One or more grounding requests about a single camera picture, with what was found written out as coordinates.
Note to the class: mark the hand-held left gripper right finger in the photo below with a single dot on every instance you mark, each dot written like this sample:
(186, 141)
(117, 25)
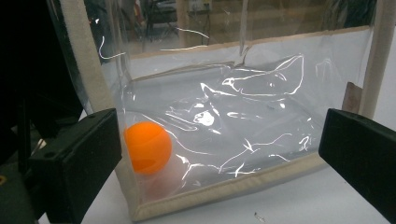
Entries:
(361, 149)

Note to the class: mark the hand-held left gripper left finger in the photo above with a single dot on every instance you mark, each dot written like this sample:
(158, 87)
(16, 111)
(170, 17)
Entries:
(74, 165)

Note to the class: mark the orange ball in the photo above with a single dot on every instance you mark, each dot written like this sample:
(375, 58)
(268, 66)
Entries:
(148, 146)

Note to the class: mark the clear plastic bag beige trim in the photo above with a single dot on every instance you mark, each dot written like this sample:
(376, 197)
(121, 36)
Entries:
(249, 109)

